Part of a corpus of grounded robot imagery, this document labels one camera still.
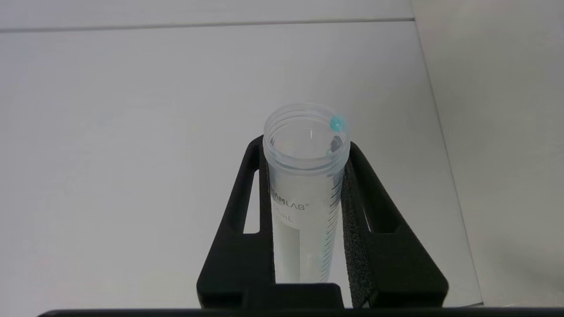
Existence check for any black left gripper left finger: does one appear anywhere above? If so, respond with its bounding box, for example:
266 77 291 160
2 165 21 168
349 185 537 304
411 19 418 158
197 135 276 309

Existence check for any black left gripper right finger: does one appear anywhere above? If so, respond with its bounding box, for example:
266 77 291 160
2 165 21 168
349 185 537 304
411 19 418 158
341 141 449 308

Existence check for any test tube with blue pigment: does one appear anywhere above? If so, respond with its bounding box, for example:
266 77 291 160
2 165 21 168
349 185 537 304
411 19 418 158
262 102 352 285

